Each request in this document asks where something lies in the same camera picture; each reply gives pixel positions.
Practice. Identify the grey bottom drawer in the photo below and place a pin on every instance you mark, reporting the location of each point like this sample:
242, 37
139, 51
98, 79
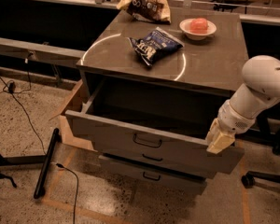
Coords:
156, 176

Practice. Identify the grey drawer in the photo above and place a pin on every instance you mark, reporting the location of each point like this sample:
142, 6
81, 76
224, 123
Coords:
157, 162
158, 121
156, 176

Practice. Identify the black chair base with caster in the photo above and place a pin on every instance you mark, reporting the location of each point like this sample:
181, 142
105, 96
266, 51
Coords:
248, 180

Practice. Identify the black table leg base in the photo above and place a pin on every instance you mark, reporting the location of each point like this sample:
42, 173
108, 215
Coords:
45, 160

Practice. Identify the blue chip bag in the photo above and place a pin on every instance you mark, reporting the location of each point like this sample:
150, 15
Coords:
155, 46

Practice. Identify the grey metal drawer cabinet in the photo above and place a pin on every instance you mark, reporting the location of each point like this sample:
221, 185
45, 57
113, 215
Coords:
211, 66

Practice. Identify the brown chip bag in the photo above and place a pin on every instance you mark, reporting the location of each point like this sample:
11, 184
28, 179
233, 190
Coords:
147, 10

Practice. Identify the white bowl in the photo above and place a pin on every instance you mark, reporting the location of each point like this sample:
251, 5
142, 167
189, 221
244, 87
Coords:
184, 26

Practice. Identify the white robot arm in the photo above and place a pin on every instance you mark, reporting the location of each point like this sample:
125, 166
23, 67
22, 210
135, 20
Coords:
260, 91

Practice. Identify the grey top drawer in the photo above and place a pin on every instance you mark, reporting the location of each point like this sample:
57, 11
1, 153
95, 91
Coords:
158, 121

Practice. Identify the grey middle drawer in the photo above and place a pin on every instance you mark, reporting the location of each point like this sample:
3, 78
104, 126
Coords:
157, 162

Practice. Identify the grey metal bench rail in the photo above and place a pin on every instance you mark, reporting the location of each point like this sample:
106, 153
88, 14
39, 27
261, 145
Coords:
40, 53

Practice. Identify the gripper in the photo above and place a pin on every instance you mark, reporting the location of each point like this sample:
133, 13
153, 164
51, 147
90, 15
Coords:
232, 119

